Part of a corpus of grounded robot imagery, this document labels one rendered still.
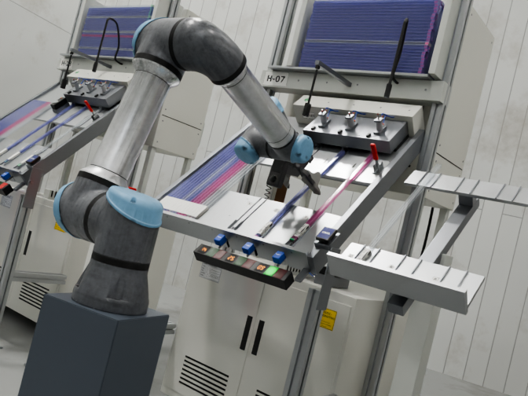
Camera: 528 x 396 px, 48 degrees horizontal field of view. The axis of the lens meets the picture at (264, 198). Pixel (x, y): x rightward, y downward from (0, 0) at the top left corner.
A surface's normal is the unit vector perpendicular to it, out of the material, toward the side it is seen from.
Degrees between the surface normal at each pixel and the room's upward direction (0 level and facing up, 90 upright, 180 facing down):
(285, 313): 90
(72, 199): 77
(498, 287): 90
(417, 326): 90
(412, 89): 90
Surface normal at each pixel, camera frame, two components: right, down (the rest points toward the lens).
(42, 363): -0.37, -0.12
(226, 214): -0.22, -0.81
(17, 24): 0.90, 0.22
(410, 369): -0.57, -0.17
